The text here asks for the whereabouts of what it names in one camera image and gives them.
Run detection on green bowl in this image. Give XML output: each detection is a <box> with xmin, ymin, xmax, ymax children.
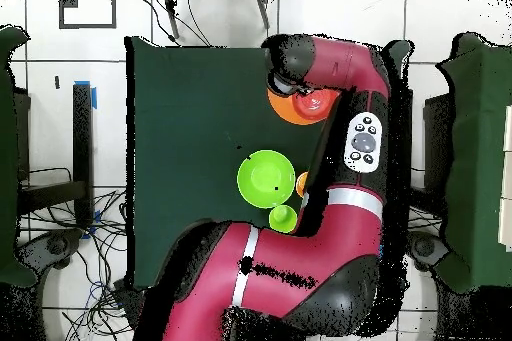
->
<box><xmin>236</xmin><ymin>149</ymin><xmax>297</xmax><ymax>209</ymax></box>

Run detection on large orange bowl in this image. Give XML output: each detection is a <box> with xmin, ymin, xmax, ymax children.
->
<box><xmin>266</xmin><ymin>88</ymin><xmax>333</xmax><ymax>126</ymax></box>

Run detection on red-orange bowl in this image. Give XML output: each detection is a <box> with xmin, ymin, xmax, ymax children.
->
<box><xmin>291</xmin><ymin>87</ymin><xmax>342</xmax><ymax>123</ymax></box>

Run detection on orange cup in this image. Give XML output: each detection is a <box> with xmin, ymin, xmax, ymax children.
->
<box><xmin>295</xmin><ymin>171</ymin><xmax>310</xmax><ymax>198</ymax></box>

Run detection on lime cup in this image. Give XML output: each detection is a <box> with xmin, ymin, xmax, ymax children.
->
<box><xmin>268</xmin><ymin>204</ymin><xmax>299</xmax><ymax>233</ymax></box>

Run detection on dark green tablecloth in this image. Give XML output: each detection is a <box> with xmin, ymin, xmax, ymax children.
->
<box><xmin>124</xmin><ymin>35</ymin><xmax>415</xmax><ymax>293</ymax></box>

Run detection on blue tape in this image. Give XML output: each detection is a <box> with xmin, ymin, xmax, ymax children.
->
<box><xmin>73</xmin><ymin>79</ymin><xmax>98</xmax><ymax>110</ymax></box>

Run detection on black stand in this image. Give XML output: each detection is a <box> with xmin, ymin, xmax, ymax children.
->
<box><xmin>17</xmin><ymin>82</ymin><xmax>94</xmax><ymax>230</ymax></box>

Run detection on black power box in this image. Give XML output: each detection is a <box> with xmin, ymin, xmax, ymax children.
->
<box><xmin>112</xmin><ymin>278</ymin><xmax>143</xmax><ymax>318</ymax></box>

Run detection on dark grey chair base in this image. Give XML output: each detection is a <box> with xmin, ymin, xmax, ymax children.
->
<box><xmin>17</xmin><ymin>228</ymin><xmax>83</xmax><ymax>274</ymax></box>
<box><xmin>407</xmin><ymin>230</ymin><xmax>451</xmax><ymax>272</ymax></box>

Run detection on green cloth covered table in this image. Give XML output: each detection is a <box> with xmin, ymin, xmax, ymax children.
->
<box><xmin>0</xmin><ymin>25</ymin><xmax>38</xmax><ymax>289</ymax></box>
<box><xmin>433</xmin><ymin>31</ymin><xmax>512</xmax><ymax>294</ymax></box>

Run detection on white box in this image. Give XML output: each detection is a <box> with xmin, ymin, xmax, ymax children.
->
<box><xmin>498</xmin><ymin>104</ymin><xmax>512</xmax><ymax>252</ymax></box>

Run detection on black post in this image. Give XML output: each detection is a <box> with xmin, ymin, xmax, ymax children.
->
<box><xmin>401</xmin><ymin>88</ymin><xmax>414</xmax><ymax>230</ymax></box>

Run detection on tangled floor cables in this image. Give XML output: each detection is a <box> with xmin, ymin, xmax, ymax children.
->
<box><xmin>19</xmin><ymin>166</ymin><xmax>133</xmax><ymax>341</ymax></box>

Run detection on black cable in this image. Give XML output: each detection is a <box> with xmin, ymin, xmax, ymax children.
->
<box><xmin>135</xmin><ymin>0</ymin><xmax>213</xmax><ymax>48</ymax></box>

